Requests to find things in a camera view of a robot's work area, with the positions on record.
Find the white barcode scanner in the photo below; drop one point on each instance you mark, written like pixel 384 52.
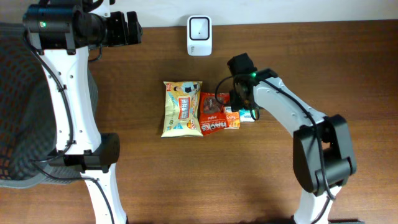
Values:
pixel 199 36

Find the orange tissue pack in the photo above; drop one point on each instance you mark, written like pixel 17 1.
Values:
pixel 232 118

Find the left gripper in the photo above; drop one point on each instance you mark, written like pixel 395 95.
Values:
pixel 122 37

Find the red Hacks candy bag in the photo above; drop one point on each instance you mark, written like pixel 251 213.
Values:
pixel 212 118

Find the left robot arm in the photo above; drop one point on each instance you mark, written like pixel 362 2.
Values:
pixel 60 35

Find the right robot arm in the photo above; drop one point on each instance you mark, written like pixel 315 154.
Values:
pixel 323 155

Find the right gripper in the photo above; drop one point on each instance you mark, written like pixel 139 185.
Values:
pixel 235 101

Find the beige snack bag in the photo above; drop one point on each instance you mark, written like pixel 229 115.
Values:
pixel 182 100

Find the teal tissue pack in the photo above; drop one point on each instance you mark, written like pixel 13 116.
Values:
pixel 247 116

